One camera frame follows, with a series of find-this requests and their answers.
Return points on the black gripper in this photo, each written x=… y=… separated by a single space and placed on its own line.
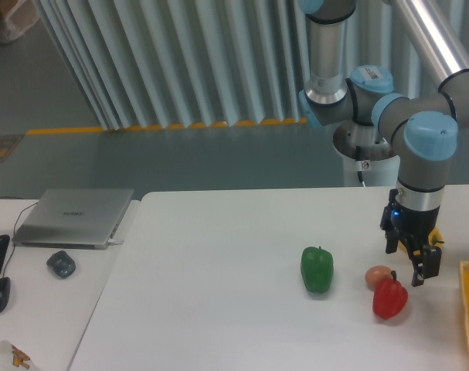
x=412 y=228

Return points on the red bell pepper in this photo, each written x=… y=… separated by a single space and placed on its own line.
x=389 y=298

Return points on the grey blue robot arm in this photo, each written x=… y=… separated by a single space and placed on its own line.
x=422 y=132

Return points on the yellow bell pepper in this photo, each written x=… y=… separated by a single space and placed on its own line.
x=435 y=238

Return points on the brown egg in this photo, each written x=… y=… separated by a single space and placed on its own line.
x=375 y=274

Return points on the green bell pepper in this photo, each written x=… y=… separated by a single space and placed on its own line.
x=317 y=269

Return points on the silver laptop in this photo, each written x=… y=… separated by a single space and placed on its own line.
x=74 y=218

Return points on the white folding partition screen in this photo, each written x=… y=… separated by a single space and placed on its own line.
x=206 y=62

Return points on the dark earbuds case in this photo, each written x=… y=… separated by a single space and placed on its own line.
x=61 y=264

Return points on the white orange printed cloth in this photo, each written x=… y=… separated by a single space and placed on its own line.
x=14 y=359

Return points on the brown cardboard box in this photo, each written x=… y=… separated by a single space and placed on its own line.
x=16 y=18

